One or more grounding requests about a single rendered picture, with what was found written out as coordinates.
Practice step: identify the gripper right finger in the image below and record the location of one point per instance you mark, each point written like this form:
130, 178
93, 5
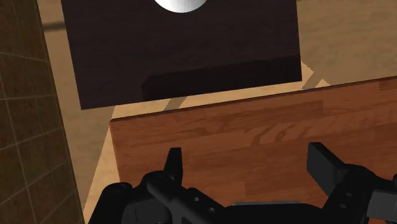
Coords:
347, 186

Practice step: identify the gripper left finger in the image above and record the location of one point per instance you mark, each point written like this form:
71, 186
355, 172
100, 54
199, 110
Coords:
173, 186

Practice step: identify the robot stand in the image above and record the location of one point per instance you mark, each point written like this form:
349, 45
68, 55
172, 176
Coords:
186, 56

